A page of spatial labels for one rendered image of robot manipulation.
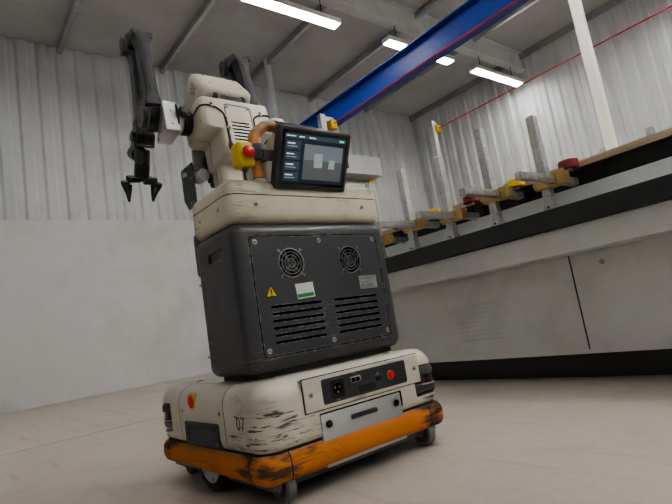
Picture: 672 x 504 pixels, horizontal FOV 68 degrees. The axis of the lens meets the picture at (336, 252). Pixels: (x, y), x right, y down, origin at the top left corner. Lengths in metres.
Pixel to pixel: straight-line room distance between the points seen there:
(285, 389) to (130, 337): 6.54
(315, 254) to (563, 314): 1.33
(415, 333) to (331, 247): 1.56
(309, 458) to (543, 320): 1.49
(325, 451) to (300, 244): 0.54
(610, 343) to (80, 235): 6.78
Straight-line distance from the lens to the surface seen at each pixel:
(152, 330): 7.82
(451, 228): 2.45
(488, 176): 2.34
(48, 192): 7.89
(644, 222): 2.07
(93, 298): 7.66
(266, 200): 1.39
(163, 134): 1.85
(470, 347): 2.72
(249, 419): 1.25
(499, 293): 2.58
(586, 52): 3.33
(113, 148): 8.36
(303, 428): 1.27
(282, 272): 1.36
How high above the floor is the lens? 0.38
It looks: 8 degrees up
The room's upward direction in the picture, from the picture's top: 9 degrees counter-clockwise
